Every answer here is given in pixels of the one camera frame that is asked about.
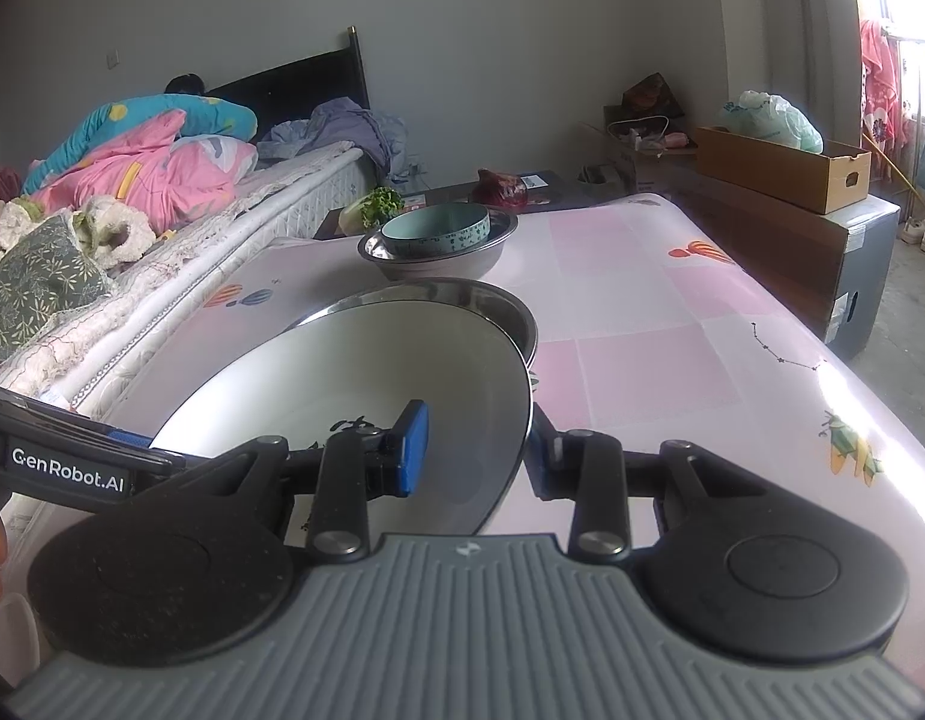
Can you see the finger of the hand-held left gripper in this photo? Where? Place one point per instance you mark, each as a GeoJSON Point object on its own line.
{"type": "Point", "coordinates": [128, 441]}

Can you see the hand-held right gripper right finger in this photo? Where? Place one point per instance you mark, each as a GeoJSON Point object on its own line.
{"type": "Point", "coordinates": [541, 480]}

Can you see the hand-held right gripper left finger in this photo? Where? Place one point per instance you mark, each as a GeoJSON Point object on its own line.
{"type": "Point", "coordinates": [415, 450]}

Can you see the white ceramic plate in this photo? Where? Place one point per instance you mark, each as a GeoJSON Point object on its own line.
{"type": "Point", "coordinates": [357, 360]}

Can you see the large steel basin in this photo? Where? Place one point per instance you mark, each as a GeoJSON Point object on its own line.
{"type": "Point", "coordinates": [500, 311]}

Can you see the stainless steel bowl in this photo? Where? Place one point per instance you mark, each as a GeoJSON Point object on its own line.
{"type": "Point", "coordinates": [440, 266]}

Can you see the teal ceramic bowl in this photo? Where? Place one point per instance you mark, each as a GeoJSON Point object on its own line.
{"type": "Point", "coordinates": [432, 232]}

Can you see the green floral cloth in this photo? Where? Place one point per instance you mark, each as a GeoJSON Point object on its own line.
{"type": "Point", "coordinates": [34, 285]}

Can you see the cream fluffy blanket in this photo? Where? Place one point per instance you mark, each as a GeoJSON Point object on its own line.
{"type": "Point", "coordinates": [117, 229]}

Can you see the green lettuce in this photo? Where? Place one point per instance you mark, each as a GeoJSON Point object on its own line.
{"type": "Point", "coordinates": [380, 206]}

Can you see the white mattress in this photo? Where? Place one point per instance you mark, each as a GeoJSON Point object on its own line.
{"type": "Point", "coordinates": [282, 202]}

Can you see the pink and blue quilt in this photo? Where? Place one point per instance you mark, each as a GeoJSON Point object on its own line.
{"type": "Point", "coordinates": [147, 157]}

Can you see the dark red cloth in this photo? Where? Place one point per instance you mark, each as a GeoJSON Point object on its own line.
{"type": "Point", "coordinates": [3, 184]}

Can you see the dark printed box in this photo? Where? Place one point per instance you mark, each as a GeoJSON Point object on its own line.
{"type": "Point", "coordinates": [567, 191]}

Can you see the purple grey clothing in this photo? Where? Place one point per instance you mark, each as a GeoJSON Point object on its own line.
{"type": "Point", "coordinates": [342, 127]}

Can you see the long brown cardboard box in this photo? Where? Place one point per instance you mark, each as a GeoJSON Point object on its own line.
{"type": "Point", "coordinates": [807, 255]}

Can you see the black rounded object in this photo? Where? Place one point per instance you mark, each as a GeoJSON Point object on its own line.
{"type": "Point", "coordinates": [184, 85]}

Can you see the black headboard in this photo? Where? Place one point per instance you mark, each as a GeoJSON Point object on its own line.
{"type": "Point", "coordinates": [282, 90]}

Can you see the open cardboard box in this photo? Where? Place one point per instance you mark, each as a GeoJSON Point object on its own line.
{"type": "Point", "coordinates": [777, 172]}

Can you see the dark red paper bag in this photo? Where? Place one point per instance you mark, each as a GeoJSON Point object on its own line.
{"type": "Point", "coordinates": [653, 96]}

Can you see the green plastic bag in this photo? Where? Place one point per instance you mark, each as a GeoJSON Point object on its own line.
{"type": "Point", "coordinates": [777, 120]}

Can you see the yellow stick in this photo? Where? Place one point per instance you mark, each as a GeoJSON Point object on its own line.
{"type": "Point", "coordinates": [894, 163]}

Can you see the pink floral clothing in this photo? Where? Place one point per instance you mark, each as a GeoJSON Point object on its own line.
{"type": "Point", "coordinates": [886, 105]}

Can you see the wall socket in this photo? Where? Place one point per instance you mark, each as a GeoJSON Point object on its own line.
{"type": "Point", "coordinates": [113, 58]}

